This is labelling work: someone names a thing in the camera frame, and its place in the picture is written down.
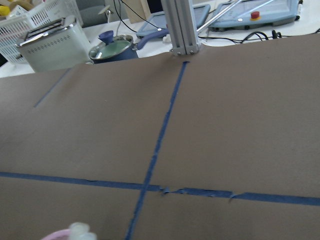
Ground yellow highlighter pen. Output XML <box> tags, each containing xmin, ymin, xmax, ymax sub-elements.
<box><xmin>68</xmin><ymin>222</ymin><xmax>98</xmax><ymax>240</ymax></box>

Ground pink mesh pen holder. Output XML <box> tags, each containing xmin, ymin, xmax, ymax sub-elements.
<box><xmin>41</xmin><ymin>229</ymin><xmax>71</xmax><ymax>240</ymax></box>

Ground blue pot with lid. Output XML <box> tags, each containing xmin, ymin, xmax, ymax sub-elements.
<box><xmin>88</xmin><ymin>27</ymin><xmax>171</xmax><ymax>65</ymax></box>

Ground metal rod tool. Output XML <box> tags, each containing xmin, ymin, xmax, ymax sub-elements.
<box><xmin>196</xmin><ymin>0</ymin><xmax>242</xmax><ymax>34</ymax></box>

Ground left teach pendant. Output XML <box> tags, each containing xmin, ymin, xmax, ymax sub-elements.
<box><xmin>136</xmin><ymin>4</ymin><xmax>211</xmax><ymax>39</ymax></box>

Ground teach pendant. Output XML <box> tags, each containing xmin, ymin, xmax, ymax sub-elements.
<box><xmin>208</xmin><ymin>0</ymin><xmax>303</xmax><ymax>32</ymax></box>
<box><xmin>136</xmin><ymin>4</ymin><xmax>211</xmax><ymax>39</ymax></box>

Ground white toaster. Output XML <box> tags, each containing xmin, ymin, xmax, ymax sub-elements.
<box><xmin>14</xmin><ymin>15</ymin><xmax>92</xmax><ymax>72</ymax></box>

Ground right teach pendant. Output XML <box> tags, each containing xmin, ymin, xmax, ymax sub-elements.
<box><xmin>208</xmin><ymin>0</ymin><xmax>303</xmax><ymax>32</ymax></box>

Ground white plastic basket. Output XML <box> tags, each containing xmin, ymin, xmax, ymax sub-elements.
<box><xmin>0</xmin><ymin>0</ymin><xmax>84</xmax><ymax>64</ymax></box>

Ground aluminium frame post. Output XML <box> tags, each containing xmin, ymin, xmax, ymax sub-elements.
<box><xmin>161</xmin><ymin>0</ymin><xmax>201</xmax><ymax>56</ymax></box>

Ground black cables on desk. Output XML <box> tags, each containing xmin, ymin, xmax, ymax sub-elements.
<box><xmin>197</xmin><ymin>29</ymin><xmax>288</xmax><ymax>45</ymax></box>

